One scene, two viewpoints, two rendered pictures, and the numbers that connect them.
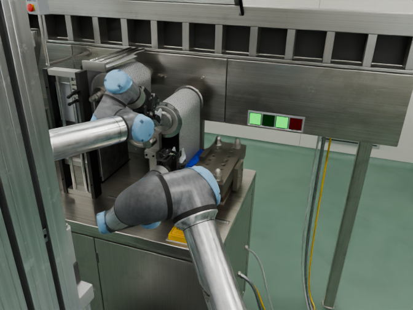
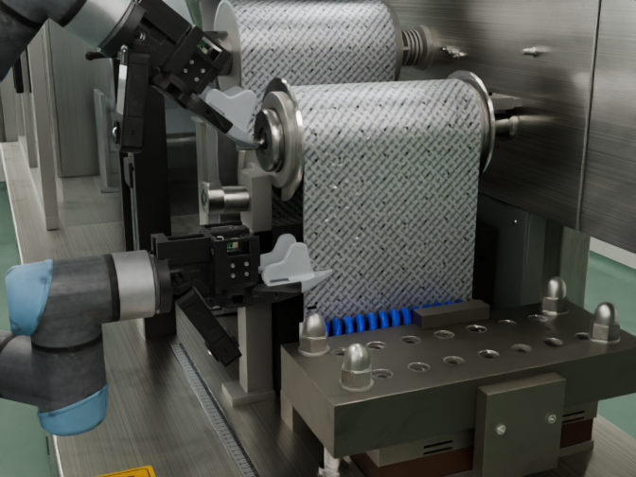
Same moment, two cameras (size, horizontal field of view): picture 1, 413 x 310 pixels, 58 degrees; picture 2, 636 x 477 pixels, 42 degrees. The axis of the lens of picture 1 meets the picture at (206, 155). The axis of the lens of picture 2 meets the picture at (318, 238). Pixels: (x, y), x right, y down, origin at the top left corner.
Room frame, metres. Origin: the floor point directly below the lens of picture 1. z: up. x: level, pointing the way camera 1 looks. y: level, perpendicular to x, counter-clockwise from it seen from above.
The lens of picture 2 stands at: (0.76, -0.62, 1.42)
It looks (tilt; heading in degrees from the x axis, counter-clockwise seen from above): 17 degrees down; 50
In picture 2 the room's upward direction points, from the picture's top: straight up
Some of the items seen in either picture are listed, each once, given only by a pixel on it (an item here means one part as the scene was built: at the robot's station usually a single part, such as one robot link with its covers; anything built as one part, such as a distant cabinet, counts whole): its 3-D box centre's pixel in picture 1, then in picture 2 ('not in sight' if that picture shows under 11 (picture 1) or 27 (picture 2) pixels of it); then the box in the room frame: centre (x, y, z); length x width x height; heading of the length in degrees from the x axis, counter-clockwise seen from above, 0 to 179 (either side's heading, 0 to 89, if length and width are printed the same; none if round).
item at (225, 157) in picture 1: (217, 165); (465, 367); (1.46, -0.05, 1.00); 0.40 x 0.16 x 0.06; 162
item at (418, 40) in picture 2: not in sight; (402, 48); (1.72, 0.32, 1.33); 0.07 x 0.07 x 0.07; 72
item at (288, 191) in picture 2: (164, 120); (280, 139); (1.36, 0.17, 1.25); 0.15 x 0.01 x 0.15; 72
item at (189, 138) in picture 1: (190, 142); (392, 251); (1.46, 0.07, 1.11); 0.23 x 0.01 x 0.18; 162
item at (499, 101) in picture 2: not in sight; (493, 99); (1.64, 0.08, 1.28); 0.06 x 0.05 x 0.02; 162
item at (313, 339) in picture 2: not in sight; (313, 331); (1.31, 0.05, 1.05); 0.04 x 0.04 x 0.04
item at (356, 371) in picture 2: (217, 173); (356, 363); (1.29, -0.05, 1.05); 0.04 x 0.04 x 0.04
